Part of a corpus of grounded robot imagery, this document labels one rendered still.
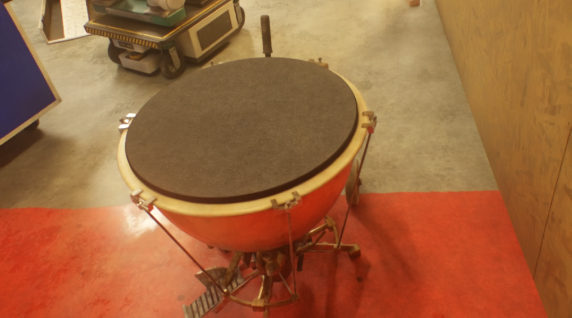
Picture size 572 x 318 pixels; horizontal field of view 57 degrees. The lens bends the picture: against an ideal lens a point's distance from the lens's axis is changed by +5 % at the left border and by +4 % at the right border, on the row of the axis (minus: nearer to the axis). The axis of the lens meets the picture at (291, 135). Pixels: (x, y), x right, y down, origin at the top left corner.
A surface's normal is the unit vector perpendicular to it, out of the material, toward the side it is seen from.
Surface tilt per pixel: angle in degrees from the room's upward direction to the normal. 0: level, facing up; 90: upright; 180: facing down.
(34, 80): 90
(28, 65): 90
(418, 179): 0
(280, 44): 0
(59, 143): 0
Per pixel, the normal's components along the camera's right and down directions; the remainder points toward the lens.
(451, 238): -0.13, -0.78
